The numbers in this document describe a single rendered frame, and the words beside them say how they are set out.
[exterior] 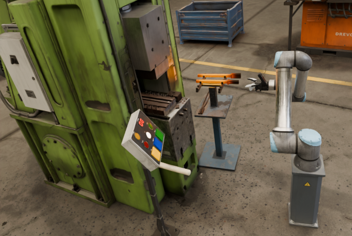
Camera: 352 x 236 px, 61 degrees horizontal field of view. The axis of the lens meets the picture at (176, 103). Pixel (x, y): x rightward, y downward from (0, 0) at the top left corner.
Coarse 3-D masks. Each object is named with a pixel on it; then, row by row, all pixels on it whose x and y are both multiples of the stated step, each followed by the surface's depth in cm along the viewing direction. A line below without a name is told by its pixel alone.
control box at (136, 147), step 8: (136, 112) 210; (136, 120) 200; (144, 120) 208; (128, 128) 197; (136, 128) 195; (144, 128) 203; (152, 128) 211; (128, 136) 187; (144, 136) 197; (152, 136) 206; (128, 144) 185; (136, 144) 185; (144, 144) 192; (152, 144) 201; (136, 152) 188; (144, 152) 188; (160, 152) 203; (144, 160) 192; (152, 160) 191; (160, 160) 198; (152, 168) 195
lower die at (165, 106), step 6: (150, 96) 265; (156, 96) 265; (162, 96) 264; (168, 96) 262; (144, 102) 260; (150, 102) 259; (156, 102) 257; (162, 102) 255; (168, 102) 252; (174, 102) 260; (144, 108) 255; (150, 108) 253; (162, 108) 250; (168, 108) 252; (162, 114) 248
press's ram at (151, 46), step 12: (132, 12) 217; (144, 12) 212; (156, 12) 218; (132, 24) 207; (144, 24) 208; (156, 24) 220; (132, 36) 213; (144, 36) 210; (156, 36) 222; (132, 48) 219; (144, 48) 214; (156, 48) 224; (168, 48) 239; (144, 60) 220; (156, 60) 227
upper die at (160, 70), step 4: (164, 60) 237; (160, 64) 232; (164, 64) 238; (168, 64) 242; (156, 68) 228; (160, 68) 233; (164, 68) 239; (168, 68) 243; (136, 72) 237; (140, 72) 235; (144, 72) 233; (148, 72) 231; (152, 72) 229; (156, 72) 229; (160, 72) 234; (140, 76) 237; (144, 76) 235; (148, 76) 233; (152, 76) 231; (156, 76) 230
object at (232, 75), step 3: (198, 75) 298; (201, 75) 297; (204, 75) 296; (207, 75) 295; (210, 75) 294; (213, 75) 293; (216, 75) 292; (219, 75) 291; (222, 75) 290; (225, 75) 289; (228, 75) 288; (231, 75) 286; (234, 75) 287; (237, 75) 286; (240, 75) 285; (231, 78) 288; (237, 78) 287; (240, 78) 286
